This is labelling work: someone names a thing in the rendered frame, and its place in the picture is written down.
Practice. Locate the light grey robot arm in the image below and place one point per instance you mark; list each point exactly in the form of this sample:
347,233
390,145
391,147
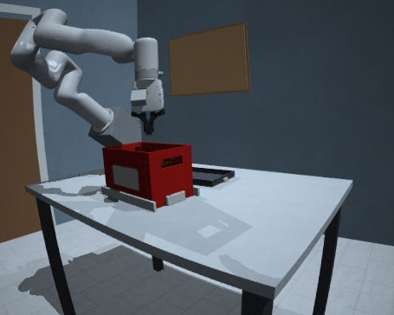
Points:
59,69

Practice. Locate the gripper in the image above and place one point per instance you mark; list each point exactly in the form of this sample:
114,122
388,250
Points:
155,102

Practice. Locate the red plastic crate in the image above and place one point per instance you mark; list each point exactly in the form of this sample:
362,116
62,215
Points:
139,173

